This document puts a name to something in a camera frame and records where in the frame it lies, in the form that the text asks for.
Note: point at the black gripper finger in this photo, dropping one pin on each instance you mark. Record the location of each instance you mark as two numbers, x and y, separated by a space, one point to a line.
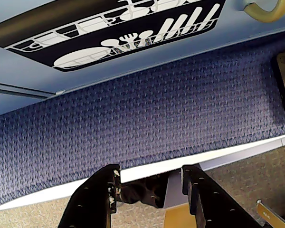
90 209
218 209

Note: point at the blue dishwasher door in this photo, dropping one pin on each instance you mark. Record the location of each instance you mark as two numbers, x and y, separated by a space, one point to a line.
156 54

